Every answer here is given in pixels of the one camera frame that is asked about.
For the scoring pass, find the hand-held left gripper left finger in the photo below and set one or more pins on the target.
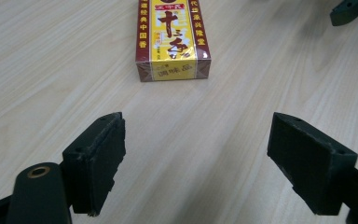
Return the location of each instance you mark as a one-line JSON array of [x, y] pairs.
[[93, 165]]

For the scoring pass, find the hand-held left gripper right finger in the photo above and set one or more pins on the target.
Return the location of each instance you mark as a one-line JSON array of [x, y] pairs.
[[310, 161]]

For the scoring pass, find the yellow and red seasoning box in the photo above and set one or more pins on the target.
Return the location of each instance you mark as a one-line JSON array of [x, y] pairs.
[[172, 40]]

